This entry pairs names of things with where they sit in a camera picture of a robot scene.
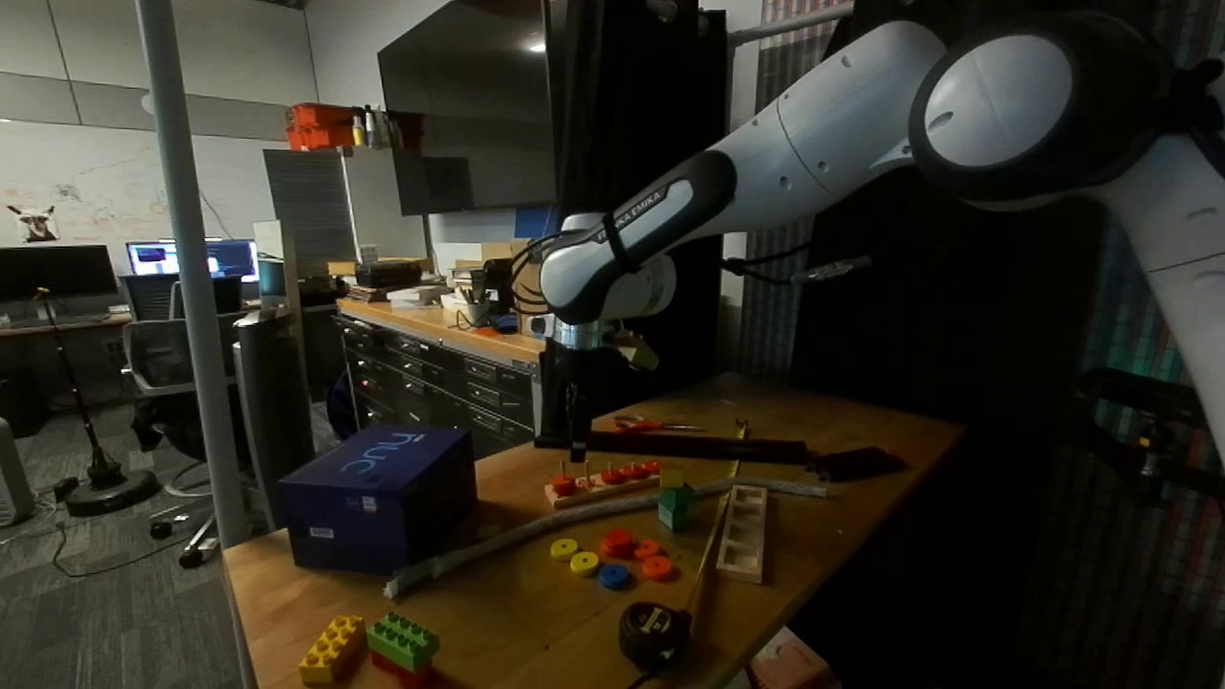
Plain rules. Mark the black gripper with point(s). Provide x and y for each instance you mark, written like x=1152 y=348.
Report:
x=568 y=394

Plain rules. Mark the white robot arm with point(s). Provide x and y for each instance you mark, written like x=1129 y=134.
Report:
x=791 y=153

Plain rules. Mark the yellow disc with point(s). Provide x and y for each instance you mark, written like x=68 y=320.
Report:
x=564 y=550
x=585 y=560

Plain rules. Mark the green block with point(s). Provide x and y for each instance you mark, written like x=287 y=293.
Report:
x=676 y=505

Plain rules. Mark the blue disc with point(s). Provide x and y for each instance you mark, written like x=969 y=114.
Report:
x=613 y=576

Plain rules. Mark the black drawer workbench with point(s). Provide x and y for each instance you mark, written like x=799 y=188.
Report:
x=435 y=376

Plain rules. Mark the dark blue box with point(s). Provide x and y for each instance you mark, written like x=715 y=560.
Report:
x=377 y=497

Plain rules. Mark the green toy brick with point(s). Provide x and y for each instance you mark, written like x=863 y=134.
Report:
x=405 y=638

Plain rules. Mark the red toy brick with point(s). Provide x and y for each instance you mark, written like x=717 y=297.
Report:
x=405 y=672

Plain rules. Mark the yellow toy brick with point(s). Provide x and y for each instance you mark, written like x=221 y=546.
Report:
x=331 y=650

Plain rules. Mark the grey cabinet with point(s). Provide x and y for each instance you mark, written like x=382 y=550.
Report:
x=331 y=204

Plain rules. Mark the large black screen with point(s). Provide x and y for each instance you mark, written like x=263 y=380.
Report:
x=474 y=100

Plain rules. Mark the lit blue monitor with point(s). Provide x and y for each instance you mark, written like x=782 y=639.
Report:
x=152 y=259
x=235 y=259

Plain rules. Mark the orange storage box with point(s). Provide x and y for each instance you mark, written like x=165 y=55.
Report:
x=320 y=126

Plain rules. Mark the grey metal pole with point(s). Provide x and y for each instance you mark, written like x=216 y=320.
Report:
x=193 y=293

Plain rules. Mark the black office chair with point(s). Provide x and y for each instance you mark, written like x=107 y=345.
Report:
x=158 y=368

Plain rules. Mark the black floor stand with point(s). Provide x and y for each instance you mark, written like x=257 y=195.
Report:
x=101 y=483

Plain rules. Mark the dark monitor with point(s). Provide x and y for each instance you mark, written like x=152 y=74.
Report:
x=60 y=271

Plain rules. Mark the small drone figure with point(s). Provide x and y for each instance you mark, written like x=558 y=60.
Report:
x=35 y=224

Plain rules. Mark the black aluminium rail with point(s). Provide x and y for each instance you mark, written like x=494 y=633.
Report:
x=740 y=450

